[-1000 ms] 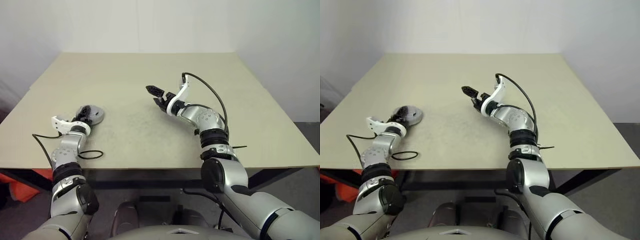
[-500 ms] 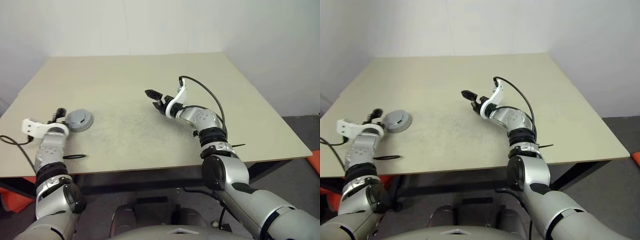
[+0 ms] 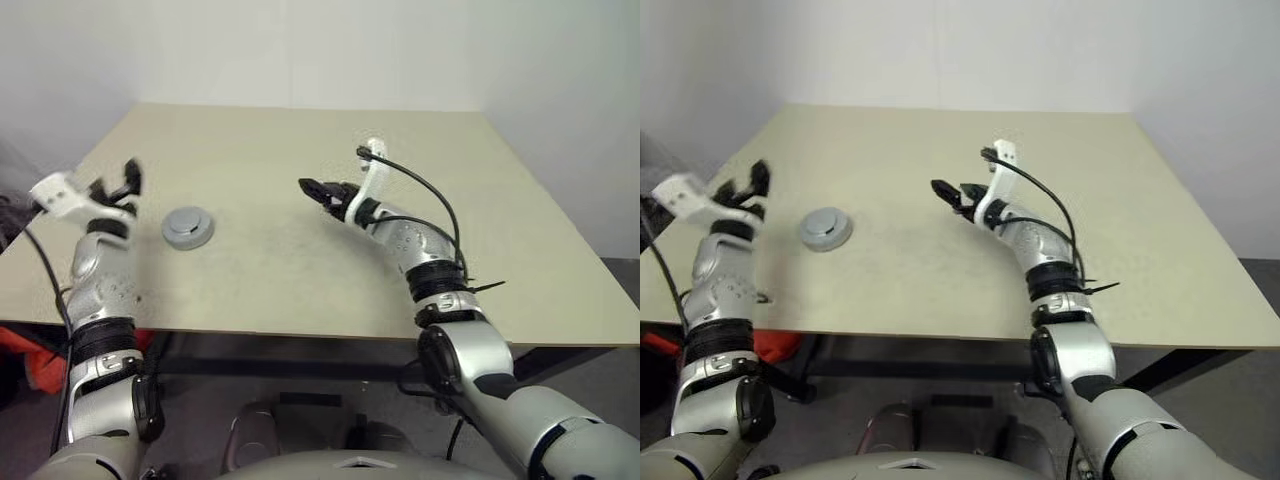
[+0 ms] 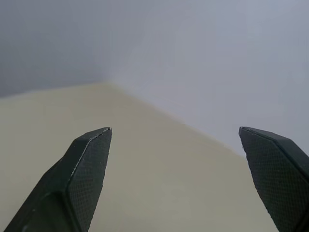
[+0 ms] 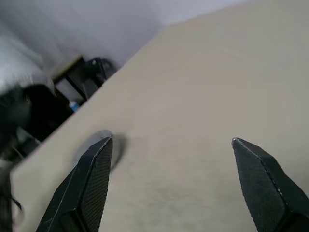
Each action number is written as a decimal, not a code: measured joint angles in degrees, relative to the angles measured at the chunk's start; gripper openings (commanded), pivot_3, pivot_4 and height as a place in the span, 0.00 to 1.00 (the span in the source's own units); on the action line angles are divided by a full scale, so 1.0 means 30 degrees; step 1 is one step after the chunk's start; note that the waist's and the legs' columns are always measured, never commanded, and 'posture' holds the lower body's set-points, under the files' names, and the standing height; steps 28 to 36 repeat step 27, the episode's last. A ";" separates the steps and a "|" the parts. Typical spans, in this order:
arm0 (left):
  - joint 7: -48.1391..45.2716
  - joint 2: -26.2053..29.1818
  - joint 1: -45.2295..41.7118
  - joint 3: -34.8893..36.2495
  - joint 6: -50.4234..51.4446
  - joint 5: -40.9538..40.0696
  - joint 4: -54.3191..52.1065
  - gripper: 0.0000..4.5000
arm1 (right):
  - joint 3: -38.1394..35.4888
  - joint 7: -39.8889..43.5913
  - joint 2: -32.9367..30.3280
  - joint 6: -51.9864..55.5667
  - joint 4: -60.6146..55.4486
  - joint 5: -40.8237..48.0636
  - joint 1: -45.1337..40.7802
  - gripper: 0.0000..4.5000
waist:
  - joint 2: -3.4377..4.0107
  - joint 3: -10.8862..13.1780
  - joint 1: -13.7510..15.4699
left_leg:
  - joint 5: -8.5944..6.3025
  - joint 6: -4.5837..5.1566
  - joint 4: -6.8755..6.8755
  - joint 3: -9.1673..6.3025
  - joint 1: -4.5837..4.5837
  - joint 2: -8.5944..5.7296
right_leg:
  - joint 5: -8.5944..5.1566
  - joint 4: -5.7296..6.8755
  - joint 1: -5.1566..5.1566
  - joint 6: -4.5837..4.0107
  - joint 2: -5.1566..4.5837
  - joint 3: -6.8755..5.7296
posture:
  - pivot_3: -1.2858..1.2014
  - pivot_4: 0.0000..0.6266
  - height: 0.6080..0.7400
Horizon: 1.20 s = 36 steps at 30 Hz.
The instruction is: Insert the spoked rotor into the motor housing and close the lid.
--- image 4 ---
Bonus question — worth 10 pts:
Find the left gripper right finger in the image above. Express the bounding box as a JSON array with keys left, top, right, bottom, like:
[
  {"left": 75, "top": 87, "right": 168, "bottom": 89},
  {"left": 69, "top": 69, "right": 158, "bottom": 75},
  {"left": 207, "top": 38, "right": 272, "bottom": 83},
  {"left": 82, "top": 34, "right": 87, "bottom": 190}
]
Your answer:
[{"left": 238, "top": 126, "right": 309, "bottom": 232}]

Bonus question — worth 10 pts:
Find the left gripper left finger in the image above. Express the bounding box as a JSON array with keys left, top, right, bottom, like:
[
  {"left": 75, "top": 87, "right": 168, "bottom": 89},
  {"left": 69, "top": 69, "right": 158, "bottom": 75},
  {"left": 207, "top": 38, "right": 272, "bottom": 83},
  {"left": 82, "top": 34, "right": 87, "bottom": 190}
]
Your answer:
[{"left": 4, "top": 127, "right": 113, "bottom": 232}]

